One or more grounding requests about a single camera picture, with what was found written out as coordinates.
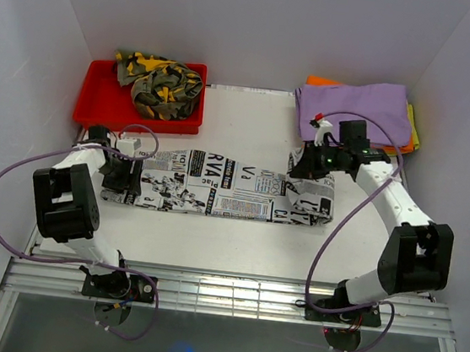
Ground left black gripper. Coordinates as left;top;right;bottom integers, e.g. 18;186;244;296
95;152;145;196

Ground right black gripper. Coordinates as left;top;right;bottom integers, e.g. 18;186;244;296
290;137;349;184

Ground newspaper print trousers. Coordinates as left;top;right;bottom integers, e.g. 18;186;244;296
100;149;335;227

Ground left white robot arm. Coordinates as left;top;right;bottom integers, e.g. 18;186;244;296
32;126;143;299

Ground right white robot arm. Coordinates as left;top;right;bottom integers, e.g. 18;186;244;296
289;113;454;322

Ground folded orange trousers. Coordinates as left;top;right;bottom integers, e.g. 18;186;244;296
295;75;420;154

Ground folded purple trousers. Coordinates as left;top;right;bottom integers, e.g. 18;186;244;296
294;80;412;147

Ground camouflage trousers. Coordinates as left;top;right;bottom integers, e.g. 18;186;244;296
115;50;204;122

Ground folded yellow trousers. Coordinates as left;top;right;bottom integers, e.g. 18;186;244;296
402;102;425;150

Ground red plastic bin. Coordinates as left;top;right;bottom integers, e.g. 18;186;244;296
72;60;206;135

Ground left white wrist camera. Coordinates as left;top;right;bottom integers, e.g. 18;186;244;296
116;138;142;157

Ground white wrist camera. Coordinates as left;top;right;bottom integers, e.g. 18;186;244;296
310;113;333;147
116;138;142;157

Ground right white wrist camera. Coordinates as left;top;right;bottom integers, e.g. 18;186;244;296
310;113;333;147

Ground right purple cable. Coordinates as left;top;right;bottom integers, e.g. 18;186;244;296
298;109;417;352

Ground purple cable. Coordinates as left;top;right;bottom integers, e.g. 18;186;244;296
0;110;180;344
298;109;417;352

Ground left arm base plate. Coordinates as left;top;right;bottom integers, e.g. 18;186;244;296
80;274;155;304

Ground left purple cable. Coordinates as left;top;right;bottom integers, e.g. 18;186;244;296
0;110;180;344

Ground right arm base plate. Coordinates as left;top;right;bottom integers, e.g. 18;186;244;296
304;295;381;328

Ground aluminium mounting rail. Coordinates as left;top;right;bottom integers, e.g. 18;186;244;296
0;259;455;339

